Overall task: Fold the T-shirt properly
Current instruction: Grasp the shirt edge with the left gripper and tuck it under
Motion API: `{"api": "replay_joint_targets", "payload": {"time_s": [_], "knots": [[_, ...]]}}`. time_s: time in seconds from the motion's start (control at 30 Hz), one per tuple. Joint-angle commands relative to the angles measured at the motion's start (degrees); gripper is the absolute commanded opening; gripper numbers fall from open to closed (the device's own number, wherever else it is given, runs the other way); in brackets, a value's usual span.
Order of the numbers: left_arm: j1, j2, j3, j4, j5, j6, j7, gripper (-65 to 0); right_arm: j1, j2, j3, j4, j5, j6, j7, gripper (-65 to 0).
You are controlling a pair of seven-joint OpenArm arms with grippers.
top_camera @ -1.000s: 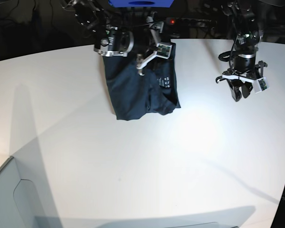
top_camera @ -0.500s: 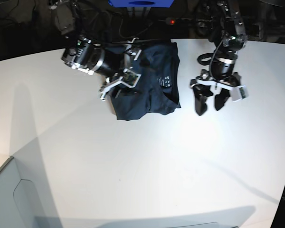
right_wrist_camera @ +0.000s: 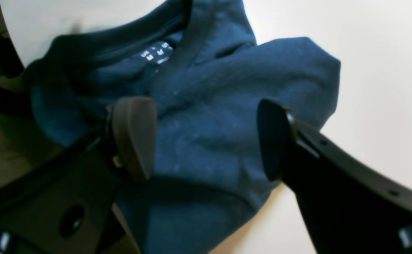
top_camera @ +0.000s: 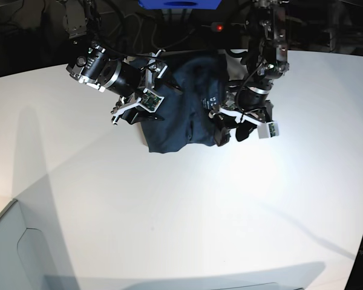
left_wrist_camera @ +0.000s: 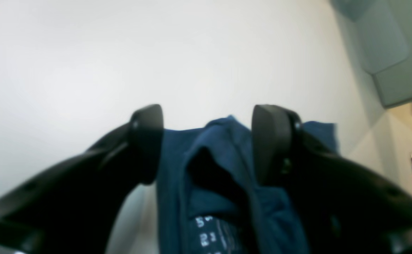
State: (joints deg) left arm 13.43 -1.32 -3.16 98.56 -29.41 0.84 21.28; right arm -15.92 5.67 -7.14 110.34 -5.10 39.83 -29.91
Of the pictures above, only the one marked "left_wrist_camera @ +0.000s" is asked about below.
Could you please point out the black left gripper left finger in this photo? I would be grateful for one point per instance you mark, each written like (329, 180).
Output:
(71, 207)

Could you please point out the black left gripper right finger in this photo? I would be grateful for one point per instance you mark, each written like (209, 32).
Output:
(345, 208)

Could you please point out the dark blue T-shirt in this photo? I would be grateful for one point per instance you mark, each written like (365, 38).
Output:
(209, 200)

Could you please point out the grey tray at table edge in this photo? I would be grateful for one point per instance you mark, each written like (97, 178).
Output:
(382, 33)

